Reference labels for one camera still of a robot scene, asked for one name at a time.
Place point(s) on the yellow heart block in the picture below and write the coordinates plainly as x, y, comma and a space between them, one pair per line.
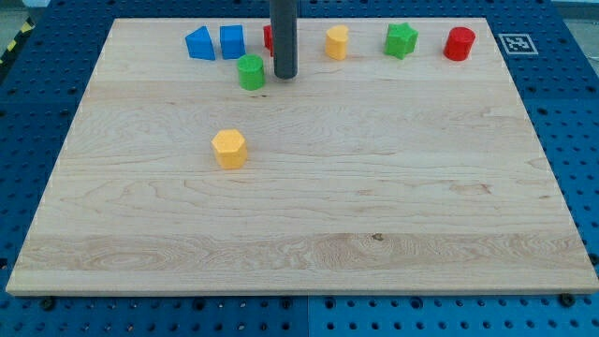
336, 42

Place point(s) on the green star block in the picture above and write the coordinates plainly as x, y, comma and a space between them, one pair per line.
400, 40

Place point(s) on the blue cube block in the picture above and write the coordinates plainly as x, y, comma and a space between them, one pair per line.
232, 41

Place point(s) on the black yellow hazard tape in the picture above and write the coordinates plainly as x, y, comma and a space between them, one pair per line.
16, 44

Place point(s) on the red cylinder block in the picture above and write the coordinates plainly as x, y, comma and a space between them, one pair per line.
459, 43

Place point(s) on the yellow hexagon block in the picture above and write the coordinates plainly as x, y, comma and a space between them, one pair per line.
230, 149

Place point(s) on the red block behind rod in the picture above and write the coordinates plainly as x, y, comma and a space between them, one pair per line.
267, 39

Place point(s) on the green cylinder block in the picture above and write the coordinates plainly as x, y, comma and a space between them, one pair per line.
251, 72

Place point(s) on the white fiducial marker tag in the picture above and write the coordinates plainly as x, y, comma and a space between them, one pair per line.
518, 44

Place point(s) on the blue triangle block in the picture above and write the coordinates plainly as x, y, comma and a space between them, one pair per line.
199, 44

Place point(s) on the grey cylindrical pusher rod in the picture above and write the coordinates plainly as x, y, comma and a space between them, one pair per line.
283, 22

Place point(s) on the light wooden board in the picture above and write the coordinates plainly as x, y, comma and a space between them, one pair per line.
367, 176

